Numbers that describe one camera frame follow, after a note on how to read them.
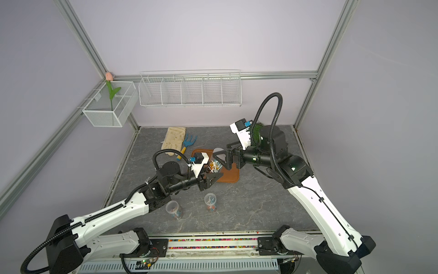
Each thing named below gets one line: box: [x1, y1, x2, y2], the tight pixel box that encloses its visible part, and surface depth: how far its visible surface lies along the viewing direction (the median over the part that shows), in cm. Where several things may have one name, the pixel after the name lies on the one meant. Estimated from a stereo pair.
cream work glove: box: [160, 126, 186, 157], surface depth 117 cm
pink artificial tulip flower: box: [105, 71, 122, 112], surface depth 92 cm
